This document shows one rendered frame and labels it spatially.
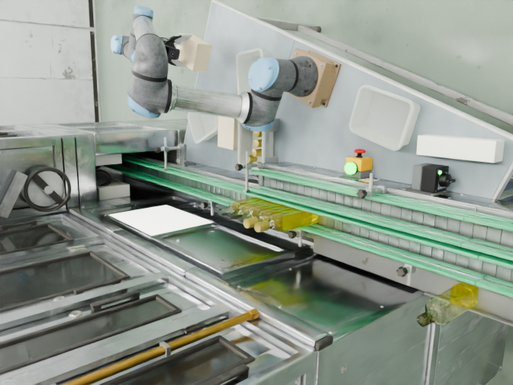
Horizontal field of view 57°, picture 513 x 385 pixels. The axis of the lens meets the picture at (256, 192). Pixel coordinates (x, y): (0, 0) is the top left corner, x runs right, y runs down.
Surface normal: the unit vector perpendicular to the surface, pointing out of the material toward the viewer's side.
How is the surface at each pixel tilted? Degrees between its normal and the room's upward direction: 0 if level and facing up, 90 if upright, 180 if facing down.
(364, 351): 90
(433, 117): 0
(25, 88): 90
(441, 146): 0
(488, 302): 0
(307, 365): 90
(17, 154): 90
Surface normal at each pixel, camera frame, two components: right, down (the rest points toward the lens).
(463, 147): -0.75, 0.13
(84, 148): 0.66, 0.18
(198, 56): 0.61, 0.50
